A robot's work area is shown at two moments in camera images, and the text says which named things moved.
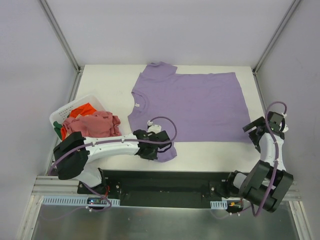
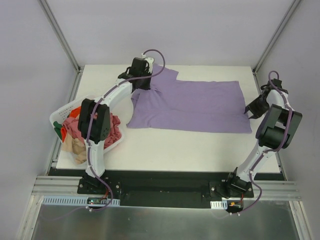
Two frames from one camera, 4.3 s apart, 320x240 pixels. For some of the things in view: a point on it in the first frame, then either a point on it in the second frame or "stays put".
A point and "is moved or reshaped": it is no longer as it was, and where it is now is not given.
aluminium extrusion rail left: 54,186 stays put
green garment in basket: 57,128 stays put
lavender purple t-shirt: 191,108 is moved or reshaped
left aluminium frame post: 65,43 stays put
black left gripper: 164,137 → 143,83
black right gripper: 253,125 → 260,104
